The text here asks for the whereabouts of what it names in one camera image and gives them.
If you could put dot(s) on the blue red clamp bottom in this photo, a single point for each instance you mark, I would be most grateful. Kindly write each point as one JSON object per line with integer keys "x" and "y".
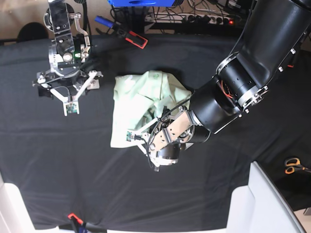
{"x": 79, "y": 226}

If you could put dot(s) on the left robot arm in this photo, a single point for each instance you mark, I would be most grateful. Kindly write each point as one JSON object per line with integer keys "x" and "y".
{"x": 271, "y": 32}

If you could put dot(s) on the blue red clamp left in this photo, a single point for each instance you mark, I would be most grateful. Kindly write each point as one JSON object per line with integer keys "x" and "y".
{"x": 123, "y": 32}

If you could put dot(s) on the black round stool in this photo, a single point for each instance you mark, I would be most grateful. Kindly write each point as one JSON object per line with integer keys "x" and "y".
{"x": 32, "y": 31}

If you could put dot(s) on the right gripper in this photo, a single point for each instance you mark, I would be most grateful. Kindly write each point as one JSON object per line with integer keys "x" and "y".
{"x": 67, "y": 88}

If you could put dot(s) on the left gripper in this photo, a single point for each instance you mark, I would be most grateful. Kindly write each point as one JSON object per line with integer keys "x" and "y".
{"x": 162, "y": 134}

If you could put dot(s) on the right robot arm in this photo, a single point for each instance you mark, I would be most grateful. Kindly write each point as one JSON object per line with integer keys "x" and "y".
{"x": 70, "y": 49}

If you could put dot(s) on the white bin left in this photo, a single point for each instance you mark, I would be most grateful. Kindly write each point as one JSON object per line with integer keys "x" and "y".
{"x": 14, "y": 217}

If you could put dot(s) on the orange handled scissors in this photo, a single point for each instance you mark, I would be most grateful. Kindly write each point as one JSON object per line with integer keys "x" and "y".
{"x": 294, "y": 165}

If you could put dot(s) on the white power strip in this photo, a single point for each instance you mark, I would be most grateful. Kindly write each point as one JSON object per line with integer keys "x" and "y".
{"x": 188, "y": 18}

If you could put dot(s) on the light green T-shirt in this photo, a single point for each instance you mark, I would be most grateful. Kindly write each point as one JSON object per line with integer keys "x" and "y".
{"x": 134, "y": 95}

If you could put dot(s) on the black table cloth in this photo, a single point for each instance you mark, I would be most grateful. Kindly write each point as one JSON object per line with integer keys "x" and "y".
{"x": 65, "y": 164}

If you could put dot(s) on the blue red clamp right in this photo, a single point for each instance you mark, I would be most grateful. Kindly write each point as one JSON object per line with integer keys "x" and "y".
{"x": 292, "y": 60}

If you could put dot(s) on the blue box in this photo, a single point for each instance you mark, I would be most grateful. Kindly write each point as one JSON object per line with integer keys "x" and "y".
{"x": 147, "y": 3}

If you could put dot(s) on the blue red clamp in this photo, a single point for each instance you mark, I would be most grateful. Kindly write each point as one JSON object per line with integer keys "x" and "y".
{"x": 292, "y": 60}
{"x": 79, "y": 226}
{"x": 123, "y": 32}

